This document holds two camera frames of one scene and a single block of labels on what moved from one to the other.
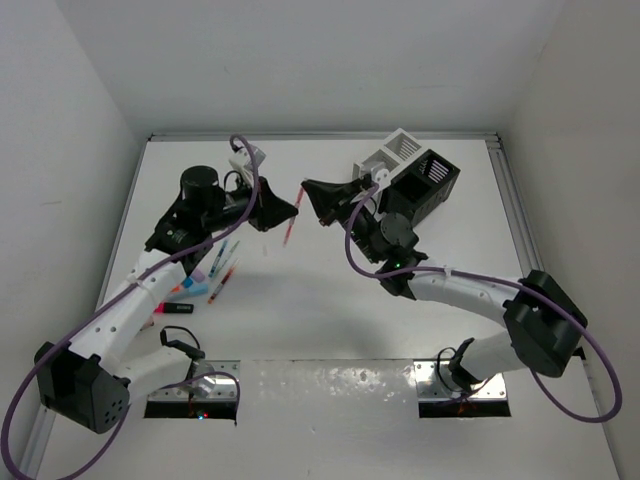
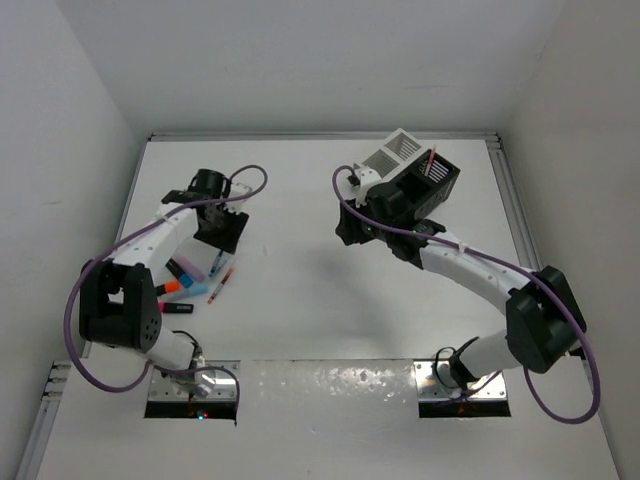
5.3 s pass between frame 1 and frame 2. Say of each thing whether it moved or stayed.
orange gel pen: stayed
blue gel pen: stayed
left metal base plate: stayed
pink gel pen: moved
